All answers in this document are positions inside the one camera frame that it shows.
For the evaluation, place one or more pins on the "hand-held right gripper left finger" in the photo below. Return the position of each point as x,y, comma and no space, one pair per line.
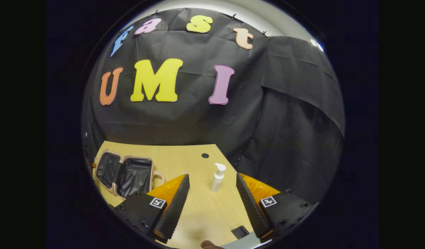
174,211

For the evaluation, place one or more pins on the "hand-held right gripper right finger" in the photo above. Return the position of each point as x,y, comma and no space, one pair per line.
254,207

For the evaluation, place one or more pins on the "white pump bottle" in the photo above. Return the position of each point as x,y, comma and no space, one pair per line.
217,180

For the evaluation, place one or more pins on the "pink suitcase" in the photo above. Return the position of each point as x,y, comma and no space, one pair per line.
136,176

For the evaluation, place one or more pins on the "small black box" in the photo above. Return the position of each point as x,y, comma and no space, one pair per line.
240,232

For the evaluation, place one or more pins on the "black backdrop cloth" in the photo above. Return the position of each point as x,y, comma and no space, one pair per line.
198,121

